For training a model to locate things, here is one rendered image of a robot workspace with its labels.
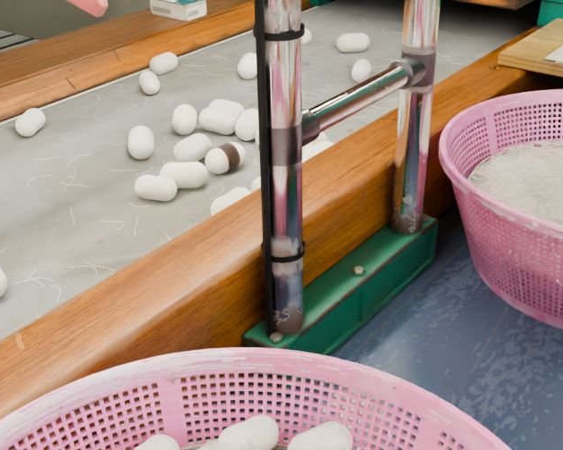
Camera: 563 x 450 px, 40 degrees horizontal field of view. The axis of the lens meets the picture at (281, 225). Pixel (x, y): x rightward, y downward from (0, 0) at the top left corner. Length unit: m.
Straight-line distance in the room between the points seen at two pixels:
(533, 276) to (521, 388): 0.08
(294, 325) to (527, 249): 0.16
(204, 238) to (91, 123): 0.28
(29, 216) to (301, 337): 0.22
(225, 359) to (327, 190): 0.19
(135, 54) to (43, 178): 0.27
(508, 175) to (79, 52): 0.46
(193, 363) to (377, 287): 0.21
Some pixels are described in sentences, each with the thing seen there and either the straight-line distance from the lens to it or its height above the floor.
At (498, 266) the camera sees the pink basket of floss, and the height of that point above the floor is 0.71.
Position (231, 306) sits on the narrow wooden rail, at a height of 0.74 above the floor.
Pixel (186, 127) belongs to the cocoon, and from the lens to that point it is 0.68.
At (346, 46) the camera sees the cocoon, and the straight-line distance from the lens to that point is 0.89.
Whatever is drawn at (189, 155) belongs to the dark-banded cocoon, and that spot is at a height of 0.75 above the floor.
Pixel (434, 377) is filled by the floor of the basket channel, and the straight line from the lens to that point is 0.52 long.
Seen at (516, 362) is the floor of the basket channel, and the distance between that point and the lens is 0.54.
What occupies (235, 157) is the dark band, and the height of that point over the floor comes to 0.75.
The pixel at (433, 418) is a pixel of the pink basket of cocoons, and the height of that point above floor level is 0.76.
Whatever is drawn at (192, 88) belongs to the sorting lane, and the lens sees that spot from 0.80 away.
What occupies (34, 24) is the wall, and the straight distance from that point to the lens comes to 2.88.
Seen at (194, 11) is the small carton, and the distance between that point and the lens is 0.95.
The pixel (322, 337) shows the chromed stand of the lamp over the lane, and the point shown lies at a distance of 0.51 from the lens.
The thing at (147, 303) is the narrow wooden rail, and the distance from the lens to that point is 0.43.
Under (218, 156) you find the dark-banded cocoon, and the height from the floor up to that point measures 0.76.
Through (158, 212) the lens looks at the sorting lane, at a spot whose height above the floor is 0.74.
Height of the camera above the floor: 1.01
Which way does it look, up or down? 30 degrees down
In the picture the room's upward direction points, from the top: 1 degrees counter-clockwise
